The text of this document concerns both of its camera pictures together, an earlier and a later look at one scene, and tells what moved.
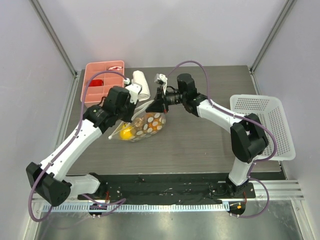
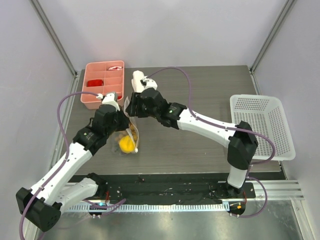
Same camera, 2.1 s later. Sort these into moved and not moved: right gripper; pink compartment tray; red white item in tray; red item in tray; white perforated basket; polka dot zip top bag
Moved: right gripper; polka dot zip top bag
Not moved: red white item in tray; white perforated basket; pink compartment tray; red item in tray
